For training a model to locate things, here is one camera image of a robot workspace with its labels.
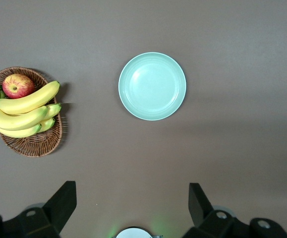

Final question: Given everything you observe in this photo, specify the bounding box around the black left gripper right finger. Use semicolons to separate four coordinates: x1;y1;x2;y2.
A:
182;183;287;238

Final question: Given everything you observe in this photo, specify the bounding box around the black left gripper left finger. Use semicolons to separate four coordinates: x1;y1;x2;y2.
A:
0;180;77;238

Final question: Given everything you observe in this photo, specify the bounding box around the light green round plate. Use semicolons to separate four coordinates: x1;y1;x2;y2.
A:
117;52;187;121

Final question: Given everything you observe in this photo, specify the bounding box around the brown wicker basket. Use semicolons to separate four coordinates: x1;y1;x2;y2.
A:
0;66;63;158

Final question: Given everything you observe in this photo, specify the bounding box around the yellow banana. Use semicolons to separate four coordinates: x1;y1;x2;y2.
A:
0;80;60;115
0;123;42;139
37;118;56;133
44;103;62;120
0;92;49;131

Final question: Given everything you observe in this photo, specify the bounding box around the red yellow apple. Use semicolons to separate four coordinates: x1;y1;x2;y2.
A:
1;73;35;100

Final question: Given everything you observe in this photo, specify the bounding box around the brown table cover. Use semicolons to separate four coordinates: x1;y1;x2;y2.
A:
0;0;287;238

